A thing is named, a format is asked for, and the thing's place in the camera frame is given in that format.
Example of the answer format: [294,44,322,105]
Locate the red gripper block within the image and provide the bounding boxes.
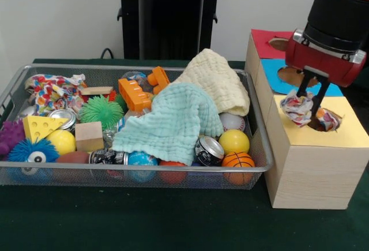
[285,28,367,110]

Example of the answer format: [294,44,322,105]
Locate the colourful patterned cloth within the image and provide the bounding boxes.
[25,73,89,117]
[315,107,343,132]
[280,89,317,129]

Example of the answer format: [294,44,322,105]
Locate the cream white waffle cloth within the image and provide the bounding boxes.
[172,48,251,117]

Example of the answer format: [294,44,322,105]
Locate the mint green waffle cloth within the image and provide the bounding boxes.
[111,84,224,167]

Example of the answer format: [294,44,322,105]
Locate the wooden box with three holes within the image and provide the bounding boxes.
[244,28,369,210]

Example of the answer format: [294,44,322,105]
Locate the shallow clear mesh bin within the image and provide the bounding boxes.
[0,63,274,190]

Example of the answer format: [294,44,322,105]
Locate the yellow ball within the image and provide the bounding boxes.
[218,129,250,155]

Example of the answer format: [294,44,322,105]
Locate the small orange basketball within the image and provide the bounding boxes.
[221,151,256,184]

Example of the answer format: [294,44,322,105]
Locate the dark green table cloth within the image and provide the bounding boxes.
[0,58,369,251]

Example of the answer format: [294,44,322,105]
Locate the plain wooden block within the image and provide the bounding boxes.
[74,121,104,152]

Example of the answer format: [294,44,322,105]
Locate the yellow cheese wedge toy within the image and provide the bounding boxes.
[22,115,70,143]

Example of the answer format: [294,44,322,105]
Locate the blue spiky ball with eye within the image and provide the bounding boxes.
[7,137,61,177]

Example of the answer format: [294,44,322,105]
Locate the purple spiky toy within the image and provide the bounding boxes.
[0,118,27,156]

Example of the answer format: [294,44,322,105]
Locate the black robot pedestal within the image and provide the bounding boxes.
[111,0,233,61]

